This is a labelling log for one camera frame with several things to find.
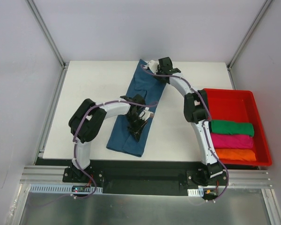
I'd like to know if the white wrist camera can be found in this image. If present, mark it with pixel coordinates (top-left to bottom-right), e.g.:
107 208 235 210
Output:
139 110 154 121
147 60 159 74

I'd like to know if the orange rolled t shirt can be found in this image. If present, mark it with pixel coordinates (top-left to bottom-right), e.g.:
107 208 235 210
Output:
215 149 256 162

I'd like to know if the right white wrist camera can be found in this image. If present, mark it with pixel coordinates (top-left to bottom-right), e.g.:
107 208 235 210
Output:
147 60 159 74

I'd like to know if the left slotted cable duct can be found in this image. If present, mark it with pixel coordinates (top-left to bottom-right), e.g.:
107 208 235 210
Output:
30 184 103 195

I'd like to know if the green rolled t shirt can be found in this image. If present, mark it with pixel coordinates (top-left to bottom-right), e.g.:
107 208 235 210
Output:
210 120 255 137

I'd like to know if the aluminium front rail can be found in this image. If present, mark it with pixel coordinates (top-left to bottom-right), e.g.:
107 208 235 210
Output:
20 165 274 189

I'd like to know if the aluminium frame post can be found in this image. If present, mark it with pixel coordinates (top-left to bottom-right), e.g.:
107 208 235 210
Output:
226 0 274 71
25 0 70 68

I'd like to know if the right slotted cable duct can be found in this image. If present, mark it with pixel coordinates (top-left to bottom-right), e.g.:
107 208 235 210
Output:
187 188 204 197

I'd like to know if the right aluminium frame post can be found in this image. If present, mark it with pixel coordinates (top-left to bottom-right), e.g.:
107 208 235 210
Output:
226 0 274 71

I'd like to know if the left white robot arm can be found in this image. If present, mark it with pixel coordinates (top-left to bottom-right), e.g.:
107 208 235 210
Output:
63 94 154 182

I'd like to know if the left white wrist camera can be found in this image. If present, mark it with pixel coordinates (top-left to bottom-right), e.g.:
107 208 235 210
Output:
139 110 154 121

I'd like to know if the left aluminium frame post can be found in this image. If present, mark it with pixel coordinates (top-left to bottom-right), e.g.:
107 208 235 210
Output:
25 0 70 68

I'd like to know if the blue t shirt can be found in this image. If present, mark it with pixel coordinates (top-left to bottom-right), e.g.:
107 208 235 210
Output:
106 60 165 157

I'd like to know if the red plastic bin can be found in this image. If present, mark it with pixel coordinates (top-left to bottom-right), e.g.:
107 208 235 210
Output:
205 88 272 166

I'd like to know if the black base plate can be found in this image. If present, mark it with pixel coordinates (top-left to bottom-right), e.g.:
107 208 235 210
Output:
62 160 228 196

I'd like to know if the pink rolled t shirt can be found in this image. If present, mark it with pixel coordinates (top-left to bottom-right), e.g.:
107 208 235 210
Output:
211 133 253 149

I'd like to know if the slotted cable duct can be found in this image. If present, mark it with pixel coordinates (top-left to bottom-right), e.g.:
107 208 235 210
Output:
187 188 204 197
30 184 103 195

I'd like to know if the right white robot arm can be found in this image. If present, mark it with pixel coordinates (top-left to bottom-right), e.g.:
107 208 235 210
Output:
147 57 223 187

